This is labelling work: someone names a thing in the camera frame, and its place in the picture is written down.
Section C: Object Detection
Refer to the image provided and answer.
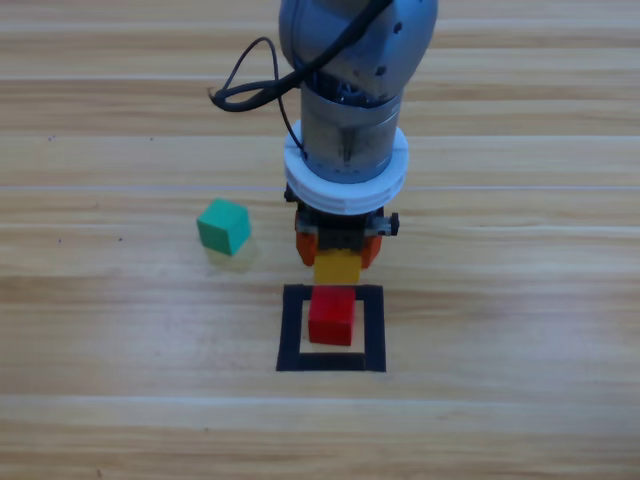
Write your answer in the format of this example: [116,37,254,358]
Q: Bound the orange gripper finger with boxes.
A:
[359,234,385,269]
[294,230,321,269]

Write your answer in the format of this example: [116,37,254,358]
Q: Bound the black tape square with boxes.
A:
[275,283,389,374]

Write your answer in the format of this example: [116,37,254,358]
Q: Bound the thick black camera cable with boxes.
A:
[207,0,394,114]

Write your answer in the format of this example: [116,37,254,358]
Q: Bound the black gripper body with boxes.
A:
[283,182,401,254]

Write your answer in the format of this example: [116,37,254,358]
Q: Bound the yellow block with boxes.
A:
[313,251,362,287]

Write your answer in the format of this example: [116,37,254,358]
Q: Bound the green block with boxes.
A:
[195,198,251,256]

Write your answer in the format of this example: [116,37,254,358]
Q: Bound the thin gripper wire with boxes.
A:
[227,37,306,154]

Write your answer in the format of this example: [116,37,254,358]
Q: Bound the red block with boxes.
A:
[307,285,357,347]

